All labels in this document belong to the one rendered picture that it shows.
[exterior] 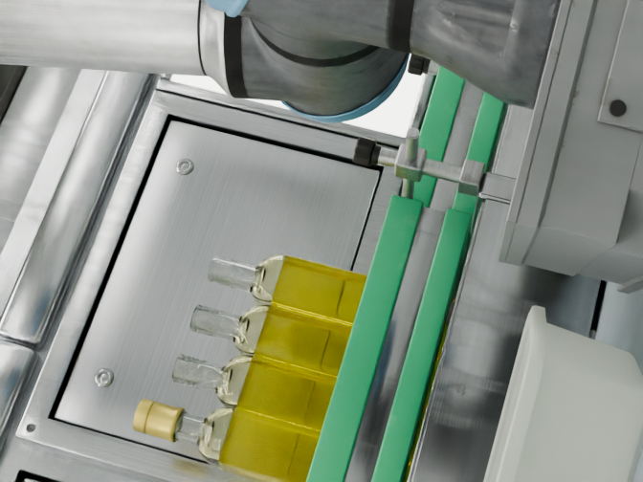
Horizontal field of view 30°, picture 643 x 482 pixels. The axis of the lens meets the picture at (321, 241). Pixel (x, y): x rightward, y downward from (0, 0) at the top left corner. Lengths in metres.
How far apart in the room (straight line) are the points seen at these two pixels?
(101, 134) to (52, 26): 0.61
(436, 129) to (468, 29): 0.58
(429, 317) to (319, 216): 0.37
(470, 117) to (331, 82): 0.47
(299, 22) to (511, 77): 0.14
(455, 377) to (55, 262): 0.58
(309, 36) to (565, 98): 0.19
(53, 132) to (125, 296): 0.28
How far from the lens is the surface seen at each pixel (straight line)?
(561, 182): 0.68
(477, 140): 1.31
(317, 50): 0.82
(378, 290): 1.12
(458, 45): 0.74
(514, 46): 0.72
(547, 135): 0.68
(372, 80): 0.89
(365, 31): 0.76
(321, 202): 1.45
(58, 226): 1.49
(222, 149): 1.50
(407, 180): 1.19
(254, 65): 0.89
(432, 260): 1.14
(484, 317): 1.10
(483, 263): 1.12
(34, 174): 1.57
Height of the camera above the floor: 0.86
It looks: 8 degrees up
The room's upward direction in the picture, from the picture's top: 76 degrees counter-clockwise
